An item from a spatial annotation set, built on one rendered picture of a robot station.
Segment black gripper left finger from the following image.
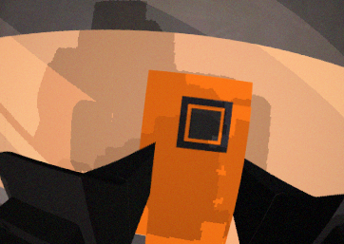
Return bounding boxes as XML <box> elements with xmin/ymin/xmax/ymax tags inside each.
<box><xmin>0</xmin><ymin>141</ymin><xmax>156</xmax><ymax>244</ymax></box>

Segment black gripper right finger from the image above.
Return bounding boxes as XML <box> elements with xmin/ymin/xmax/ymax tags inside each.
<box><xmin>233</xmin><ymin>160</ymin><xmax>344</xmax><ymax>244</ymax></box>

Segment tan wooden floor panel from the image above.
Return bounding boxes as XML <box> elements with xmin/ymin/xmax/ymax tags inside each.
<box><xmin>0</xmin><ymin>28</ymin><xmax>344</xmax><ymax>197</ymax></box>

